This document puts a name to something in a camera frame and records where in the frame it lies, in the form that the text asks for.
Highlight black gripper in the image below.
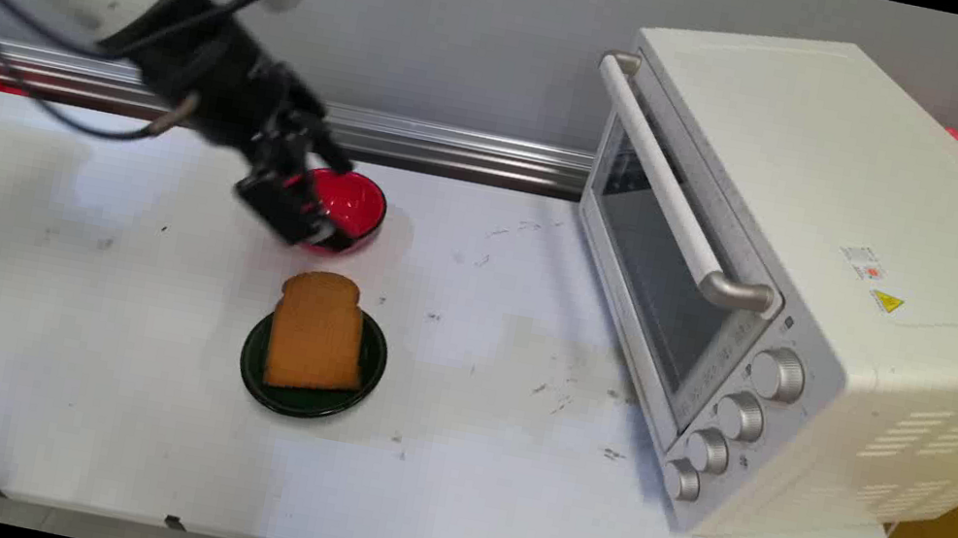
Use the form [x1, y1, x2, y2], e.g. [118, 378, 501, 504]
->
[71, 0, 378, 256]

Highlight white bar handle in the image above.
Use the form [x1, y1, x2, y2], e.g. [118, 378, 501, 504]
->
[535, 47, 821, 468]

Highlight dark green plate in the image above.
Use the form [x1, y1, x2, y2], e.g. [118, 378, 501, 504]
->
[232, 288, 396, 433]

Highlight aluminium extrusion rail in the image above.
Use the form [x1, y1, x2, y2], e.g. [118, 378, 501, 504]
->
[0, 37, 599, 202]

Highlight red bowl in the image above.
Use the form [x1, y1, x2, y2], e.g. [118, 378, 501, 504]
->
[276, 160, 394, 267]

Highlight largest silver oven knob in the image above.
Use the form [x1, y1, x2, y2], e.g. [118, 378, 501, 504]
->
[745, 343, 812, 408]

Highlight white label sticker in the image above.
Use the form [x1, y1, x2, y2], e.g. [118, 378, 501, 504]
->
[836, 242, 892, 286]

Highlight smallest silver oven knob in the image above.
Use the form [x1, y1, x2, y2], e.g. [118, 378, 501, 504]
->
[658, 455, 708, 506]

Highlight yellow triangle warning sticker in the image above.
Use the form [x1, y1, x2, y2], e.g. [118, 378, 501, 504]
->
[868, 289, 907, 317]

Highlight white toaster oven body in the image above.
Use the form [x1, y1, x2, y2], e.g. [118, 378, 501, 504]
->
[526, 1, 958, 538]

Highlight brown toast slice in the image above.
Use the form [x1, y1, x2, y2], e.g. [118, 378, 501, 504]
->
[259, 264, 381, 404]

